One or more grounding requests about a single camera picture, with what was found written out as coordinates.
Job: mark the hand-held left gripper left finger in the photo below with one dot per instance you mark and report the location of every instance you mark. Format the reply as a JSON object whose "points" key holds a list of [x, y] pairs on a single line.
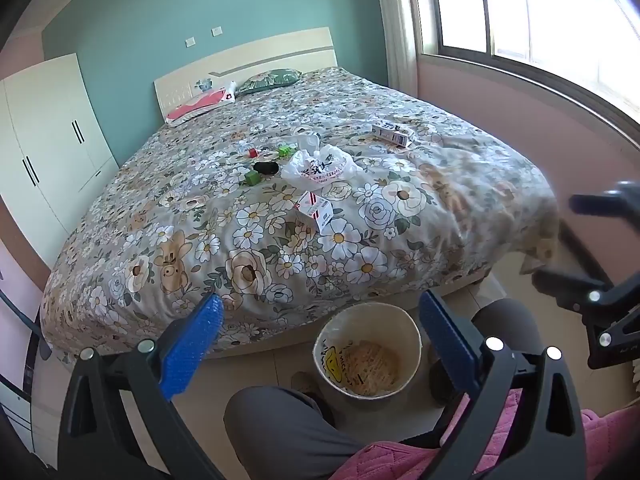
{"points": [[192, 345]]}

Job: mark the bed with floral bedspread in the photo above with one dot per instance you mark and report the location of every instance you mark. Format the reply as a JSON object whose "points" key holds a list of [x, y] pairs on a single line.
{"points": [[200, 220]]}

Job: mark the black small object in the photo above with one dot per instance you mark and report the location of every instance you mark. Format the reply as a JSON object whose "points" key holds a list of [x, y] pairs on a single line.
{"points": [[265, 167]]}

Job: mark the cream wardrobe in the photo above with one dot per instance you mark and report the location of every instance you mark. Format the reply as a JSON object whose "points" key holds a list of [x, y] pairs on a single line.
{"points": [[50, 150]]}

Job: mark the pink printed pillow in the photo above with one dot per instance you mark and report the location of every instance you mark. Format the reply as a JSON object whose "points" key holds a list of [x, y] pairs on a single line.
{"points": [[200, 102]]}

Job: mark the cream round trash bin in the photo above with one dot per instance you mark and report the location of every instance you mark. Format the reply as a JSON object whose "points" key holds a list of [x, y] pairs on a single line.
{"points": [[370, 360]]}

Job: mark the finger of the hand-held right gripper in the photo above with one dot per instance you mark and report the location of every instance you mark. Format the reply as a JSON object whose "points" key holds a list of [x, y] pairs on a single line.
{"points": [[600, 203], [575, 290]]}

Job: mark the white box with red label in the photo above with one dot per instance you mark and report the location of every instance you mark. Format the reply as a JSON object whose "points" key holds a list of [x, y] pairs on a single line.
{"points": [[314, 209]]}

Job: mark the cream curtain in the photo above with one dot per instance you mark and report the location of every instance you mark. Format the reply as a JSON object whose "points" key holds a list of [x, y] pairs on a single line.
{"points": [[395, 25]]}

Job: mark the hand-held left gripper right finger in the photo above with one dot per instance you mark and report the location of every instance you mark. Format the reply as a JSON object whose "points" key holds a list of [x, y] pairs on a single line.
{"points": [[447, 340]]}

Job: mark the green floral pillow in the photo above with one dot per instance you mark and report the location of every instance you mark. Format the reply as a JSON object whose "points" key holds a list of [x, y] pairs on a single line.
{"points": [[267, 81]]}

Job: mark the green toy block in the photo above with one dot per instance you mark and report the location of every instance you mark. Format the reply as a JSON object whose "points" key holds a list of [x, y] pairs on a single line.
{"points": [[286, 151], [251, 177]]}

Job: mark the cream wooden headboard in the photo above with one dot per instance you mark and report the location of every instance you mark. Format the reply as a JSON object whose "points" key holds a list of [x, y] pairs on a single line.
{"points": [[260, 57]]}

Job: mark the window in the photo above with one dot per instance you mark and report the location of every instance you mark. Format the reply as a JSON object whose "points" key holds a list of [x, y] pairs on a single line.
{"points": [[540, 15]]}

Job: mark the white and blue carton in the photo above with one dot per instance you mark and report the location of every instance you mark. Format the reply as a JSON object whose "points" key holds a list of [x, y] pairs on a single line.
{"points": [[392, 133]]}

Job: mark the pink quilted jacket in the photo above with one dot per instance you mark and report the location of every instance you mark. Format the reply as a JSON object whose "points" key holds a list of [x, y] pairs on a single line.
{"points": [[610, 440]]}

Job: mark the person's left leg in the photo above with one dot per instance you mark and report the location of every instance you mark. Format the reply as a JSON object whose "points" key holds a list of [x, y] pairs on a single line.
{"points": [[280, 430]]}

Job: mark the white plastic bag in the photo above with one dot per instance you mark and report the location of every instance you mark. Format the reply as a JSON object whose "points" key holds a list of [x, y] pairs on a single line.
{"points": [[320, 165]]}

